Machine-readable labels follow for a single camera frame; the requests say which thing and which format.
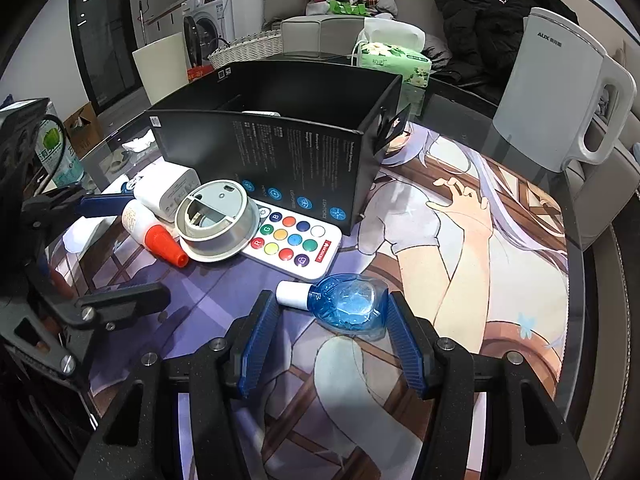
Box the white tube orange cap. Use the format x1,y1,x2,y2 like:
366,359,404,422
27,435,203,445
122,200,190,269

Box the white power adapter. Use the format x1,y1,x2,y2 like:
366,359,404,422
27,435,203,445
132,158,201,222

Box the blue bottle white cap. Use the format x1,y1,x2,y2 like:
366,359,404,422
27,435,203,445
276,273,390,340

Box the white remote colourful buttons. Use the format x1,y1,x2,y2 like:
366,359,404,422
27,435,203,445
241,200,343,283

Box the silver round tin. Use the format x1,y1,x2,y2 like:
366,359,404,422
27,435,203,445
175,180,259,263

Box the beverage can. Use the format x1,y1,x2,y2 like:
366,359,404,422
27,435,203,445
35,119,85,188

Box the crumpled white tissue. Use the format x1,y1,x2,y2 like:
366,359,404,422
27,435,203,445
122,129,155,154

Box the anime print desk mat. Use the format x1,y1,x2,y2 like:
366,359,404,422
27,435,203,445
58,124,582,479

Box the cream steel tumbler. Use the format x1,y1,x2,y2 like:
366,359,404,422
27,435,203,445
132,32,189,105

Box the red gift box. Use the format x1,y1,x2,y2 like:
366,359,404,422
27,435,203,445
186,64,214,82

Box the black cardboard box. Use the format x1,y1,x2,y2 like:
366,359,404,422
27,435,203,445
146,60,409,234

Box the white washing machine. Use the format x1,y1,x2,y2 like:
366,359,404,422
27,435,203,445
181,0,235,67

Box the white wicker basket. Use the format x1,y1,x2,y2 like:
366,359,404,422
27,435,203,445
208,30,283,70

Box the green tissue pack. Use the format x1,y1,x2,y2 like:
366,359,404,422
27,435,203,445
357,42,432,88

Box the white electric kettle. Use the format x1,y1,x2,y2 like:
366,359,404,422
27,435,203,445
492,8,637,172

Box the grey sofa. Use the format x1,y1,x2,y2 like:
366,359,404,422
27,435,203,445
259,0,640,252

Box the black puffer jacket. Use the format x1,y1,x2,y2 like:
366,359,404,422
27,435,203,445
434,0,578,104

